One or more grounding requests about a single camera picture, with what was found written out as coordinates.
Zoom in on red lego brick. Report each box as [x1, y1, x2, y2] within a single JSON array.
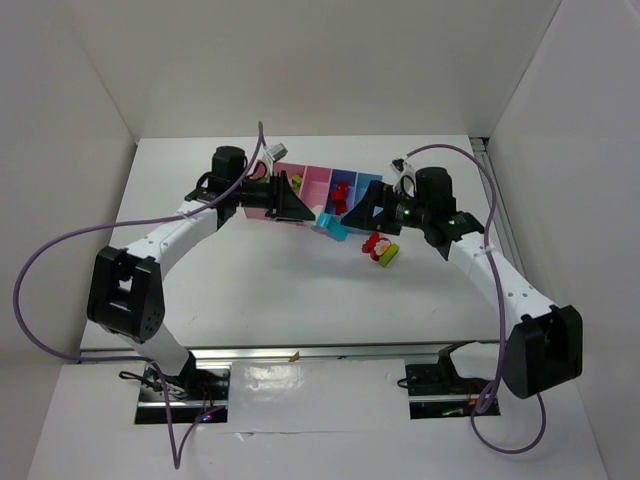
[[335, 200, 347, 215], [330, 182, 349, 205]]

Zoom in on lime green base brick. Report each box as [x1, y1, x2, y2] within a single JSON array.
[[378, 243, 399, 267]]

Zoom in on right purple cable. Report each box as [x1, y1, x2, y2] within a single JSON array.
[[402, 143, 547, 455]]

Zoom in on small pink container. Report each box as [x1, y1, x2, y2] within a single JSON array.
[[299, 165, 332, 210]]

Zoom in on front aluminium rail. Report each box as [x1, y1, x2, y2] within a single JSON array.
[[77, 340, 511, 364]]

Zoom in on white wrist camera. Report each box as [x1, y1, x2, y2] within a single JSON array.
[[390, 156, 416, 197], [261, 143, 288, 170]]

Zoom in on red flower lego figure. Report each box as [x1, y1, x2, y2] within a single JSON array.
[[361, 232, 392, 262]]

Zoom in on purple cable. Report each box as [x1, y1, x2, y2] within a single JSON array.
[[12, 121, 266, 471], [402, 143, 547, 455]]

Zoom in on right side aluminium rail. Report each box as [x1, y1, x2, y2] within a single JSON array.
[[469, 137, 524, 273]]

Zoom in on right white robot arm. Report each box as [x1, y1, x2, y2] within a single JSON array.
[[341, 167, 583, 399]]

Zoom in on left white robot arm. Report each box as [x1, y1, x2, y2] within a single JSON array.
[[87, 144, 315, 395]]

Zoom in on teal lego piece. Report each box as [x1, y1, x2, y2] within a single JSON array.
[[311, 213, 349, 242]]

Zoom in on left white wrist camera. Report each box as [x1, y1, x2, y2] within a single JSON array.
[[261, 143, 288, 170]]

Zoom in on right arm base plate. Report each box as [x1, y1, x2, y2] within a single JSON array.
[[396, 341, 489, 420]]

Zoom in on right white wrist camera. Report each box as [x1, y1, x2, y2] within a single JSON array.
[[390, 156, 416, 197]]

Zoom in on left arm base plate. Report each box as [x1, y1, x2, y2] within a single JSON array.
[[133, 366, 230, 425]]

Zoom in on green long lego brick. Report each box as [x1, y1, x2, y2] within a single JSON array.
[[291, 174, 303, 194]]

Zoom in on purple container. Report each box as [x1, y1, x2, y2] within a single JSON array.
[[325, 169, 357, 216]]

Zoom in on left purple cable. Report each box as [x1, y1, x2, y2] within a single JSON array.
[[12, 121, 266, 471]]

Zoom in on aluminium rail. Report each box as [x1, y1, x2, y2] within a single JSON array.
[[469, 137, 524, 273], [77, 340, 511, 364]]

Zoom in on large pink container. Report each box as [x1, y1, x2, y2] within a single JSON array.
[[242, 162, 316, 223]]

